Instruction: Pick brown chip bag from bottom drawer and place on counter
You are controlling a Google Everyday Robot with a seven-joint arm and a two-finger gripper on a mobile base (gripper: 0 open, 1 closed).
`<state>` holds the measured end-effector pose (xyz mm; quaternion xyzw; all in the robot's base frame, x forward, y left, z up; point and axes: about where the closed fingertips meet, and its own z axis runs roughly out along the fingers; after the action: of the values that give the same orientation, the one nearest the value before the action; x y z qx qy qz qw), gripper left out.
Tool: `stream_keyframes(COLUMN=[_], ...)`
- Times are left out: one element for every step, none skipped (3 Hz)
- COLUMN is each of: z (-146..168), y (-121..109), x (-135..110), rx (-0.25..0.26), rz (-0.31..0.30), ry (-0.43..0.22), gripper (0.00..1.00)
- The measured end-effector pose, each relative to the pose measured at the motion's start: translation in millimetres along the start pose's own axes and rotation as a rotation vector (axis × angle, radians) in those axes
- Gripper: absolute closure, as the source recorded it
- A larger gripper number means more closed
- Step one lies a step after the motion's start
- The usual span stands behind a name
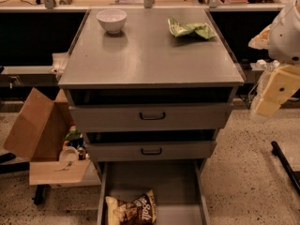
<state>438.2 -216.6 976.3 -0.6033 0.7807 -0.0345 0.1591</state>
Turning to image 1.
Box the black bar on floor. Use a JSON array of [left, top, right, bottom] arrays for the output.
[[271, 141, 300, 196]]

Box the green chip bag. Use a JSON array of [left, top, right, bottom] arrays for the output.
[[167, 17, 216, 39]]

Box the middle grey drawer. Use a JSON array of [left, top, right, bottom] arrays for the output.
[[85, 141, 217, 161]]

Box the bottom open grey drawer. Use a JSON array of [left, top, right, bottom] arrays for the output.
[[97, 159, 210, 225]]

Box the white ceramic bowl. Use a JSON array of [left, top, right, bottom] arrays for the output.
[[97, 9, 127, 34]]

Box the grey drawer cabinet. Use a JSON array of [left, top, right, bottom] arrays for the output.
[[57, 7, 246, 173]]

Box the brown chip bag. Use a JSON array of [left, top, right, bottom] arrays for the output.
[[105, 190, 157, 225]]

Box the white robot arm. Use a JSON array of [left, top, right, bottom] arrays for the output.
[[248, 0, 300, 120]]

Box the top grey drawer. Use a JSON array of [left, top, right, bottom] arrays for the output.
[[69, 103, 233, 132]]

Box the white power strip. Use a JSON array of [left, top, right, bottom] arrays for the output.
[[255, 59, 280, 69]]

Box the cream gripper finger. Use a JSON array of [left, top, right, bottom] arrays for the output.
[[248, 25, 270, 50], [253, 65, 300, 117]]

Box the open cardboard box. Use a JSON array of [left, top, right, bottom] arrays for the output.
[[4, 88, 99, 188]]

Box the white plate in box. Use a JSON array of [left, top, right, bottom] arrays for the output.
[[59, 146, 79, 161]]

